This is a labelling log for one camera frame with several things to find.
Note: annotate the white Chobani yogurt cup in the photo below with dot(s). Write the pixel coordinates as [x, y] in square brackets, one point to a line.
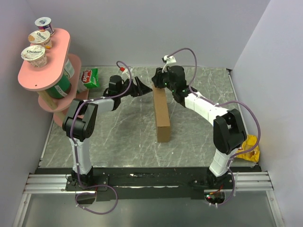
[35, 55]

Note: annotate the green red snack bag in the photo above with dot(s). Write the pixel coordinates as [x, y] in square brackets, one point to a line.
[88, 80]

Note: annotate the green cylindrical can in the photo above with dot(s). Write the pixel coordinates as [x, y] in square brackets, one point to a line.
[60, 89]

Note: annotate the brown cardboard paper box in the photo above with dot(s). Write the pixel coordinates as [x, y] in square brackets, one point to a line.
[161, 112]

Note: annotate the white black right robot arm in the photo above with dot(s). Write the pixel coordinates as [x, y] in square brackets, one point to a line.
[228, 127]

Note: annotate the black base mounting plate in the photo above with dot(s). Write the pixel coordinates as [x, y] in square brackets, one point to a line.
[153, 183]

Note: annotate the orange Chobani yogurt cup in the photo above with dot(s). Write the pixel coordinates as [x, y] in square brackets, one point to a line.
[41, 37]

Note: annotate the aluminium frame rail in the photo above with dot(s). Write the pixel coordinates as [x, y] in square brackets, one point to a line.
[55, 184]

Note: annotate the small electronics board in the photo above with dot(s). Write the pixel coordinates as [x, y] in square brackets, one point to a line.
[216, 197]

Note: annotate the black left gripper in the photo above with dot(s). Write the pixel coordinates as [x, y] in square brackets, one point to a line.
[144, 89]

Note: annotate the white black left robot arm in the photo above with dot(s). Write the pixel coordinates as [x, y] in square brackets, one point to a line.
[79, 123]

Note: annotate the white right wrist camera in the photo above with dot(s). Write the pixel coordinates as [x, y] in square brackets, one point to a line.
[168, 62]

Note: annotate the white green label container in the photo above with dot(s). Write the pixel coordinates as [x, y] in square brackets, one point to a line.
[68, 69]

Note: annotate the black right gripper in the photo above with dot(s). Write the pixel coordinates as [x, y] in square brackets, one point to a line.
[156, 79]

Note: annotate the blue white yogurt cup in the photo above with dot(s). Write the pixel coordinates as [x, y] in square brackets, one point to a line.
[45, 23]

